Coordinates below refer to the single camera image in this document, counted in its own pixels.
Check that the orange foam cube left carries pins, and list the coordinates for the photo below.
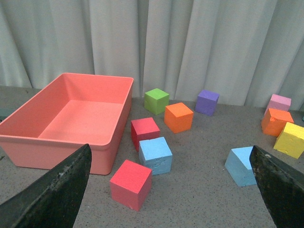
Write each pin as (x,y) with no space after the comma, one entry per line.
(178,117)

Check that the red plastic bin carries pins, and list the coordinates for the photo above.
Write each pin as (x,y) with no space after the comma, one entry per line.
(73,110)

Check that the pink foam cube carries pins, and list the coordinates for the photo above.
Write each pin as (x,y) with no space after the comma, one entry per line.
(279,102)

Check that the yellow foam cube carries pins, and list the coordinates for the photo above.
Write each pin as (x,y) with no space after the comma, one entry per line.
(291,140)

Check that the red foam cube front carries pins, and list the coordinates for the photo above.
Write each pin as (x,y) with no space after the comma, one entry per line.
(131,184)

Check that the orange foam cube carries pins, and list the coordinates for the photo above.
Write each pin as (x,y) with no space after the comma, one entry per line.
(274,121)
(178,117)

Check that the orange foam cube right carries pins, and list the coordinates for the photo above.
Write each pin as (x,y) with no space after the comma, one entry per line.
(274,121)

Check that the green foam cube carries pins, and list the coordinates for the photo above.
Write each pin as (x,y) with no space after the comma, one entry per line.
(156,100)

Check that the purple foam cube rear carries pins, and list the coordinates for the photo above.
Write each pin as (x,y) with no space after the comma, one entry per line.
(206,102)

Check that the grey curtain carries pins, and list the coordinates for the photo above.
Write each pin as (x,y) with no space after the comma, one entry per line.
(245,50)

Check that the red foam cube rear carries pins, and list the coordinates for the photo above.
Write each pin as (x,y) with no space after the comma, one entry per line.
(143,129)

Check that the red foam cube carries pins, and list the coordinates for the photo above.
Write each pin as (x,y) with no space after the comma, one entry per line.
(143,129)
(131,184)

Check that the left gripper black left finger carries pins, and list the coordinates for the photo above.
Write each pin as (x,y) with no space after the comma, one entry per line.
(53,200)

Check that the blue foam cube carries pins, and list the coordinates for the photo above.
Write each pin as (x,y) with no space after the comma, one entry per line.
(239,167)
(156,155)

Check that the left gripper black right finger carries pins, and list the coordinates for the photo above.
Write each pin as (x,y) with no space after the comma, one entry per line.
(281,187)

